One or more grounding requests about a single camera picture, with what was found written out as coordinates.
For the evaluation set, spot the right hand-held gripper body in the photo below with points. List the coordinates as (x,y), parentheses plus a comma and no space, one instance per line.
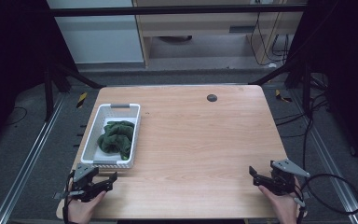
(282,179)

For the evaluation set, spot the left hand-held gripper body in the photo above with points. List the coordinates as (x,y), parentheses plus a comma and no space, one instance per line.
(84,179)

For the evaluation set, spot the green cloth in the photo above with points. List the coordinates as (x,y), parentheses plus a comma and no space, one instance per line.
(116,138)

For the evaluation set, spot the white plastic basket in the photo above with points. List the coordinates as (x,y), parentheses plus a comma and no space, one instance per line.
(94,137)

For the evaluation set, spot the person's right hand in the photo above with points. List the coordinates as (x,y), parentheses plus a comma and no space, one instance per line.
(284,207)

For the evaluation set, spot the person's left hand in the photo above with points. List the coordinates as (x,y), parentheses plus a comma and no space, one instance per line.
(82,211)

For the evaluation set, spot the yellow black tape marker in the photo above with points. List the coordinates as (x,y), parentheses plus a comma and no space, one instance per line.
(282,98)
(81,100)

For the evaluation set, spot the grey table grommet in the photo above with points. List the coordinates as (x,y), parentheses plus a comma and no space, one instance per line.
(212,98)

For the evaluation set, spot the black metal stand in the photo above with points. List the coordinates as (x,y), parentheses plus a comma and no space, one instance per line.
(306,90)
(48,93)

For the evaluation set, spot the dark curtain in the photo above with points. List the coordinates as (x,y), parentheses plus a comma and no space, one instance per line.
(348,62)
(9,62)

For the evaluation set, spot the white cabinet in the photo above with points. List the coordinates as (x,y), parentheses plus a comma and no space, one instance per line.
(99,40)

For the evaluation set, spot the light wooden desk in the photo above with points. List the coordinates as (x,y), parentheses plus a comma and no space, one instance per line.
(199,26)

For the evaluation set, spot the aluminium floor rail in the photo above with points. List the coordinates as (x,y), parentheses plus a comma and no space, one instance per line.
(28,161)
(329,161)

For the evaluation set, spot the black horizontal frame bar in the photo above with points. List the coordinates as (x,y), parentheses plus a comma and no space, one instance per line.
(167,10)

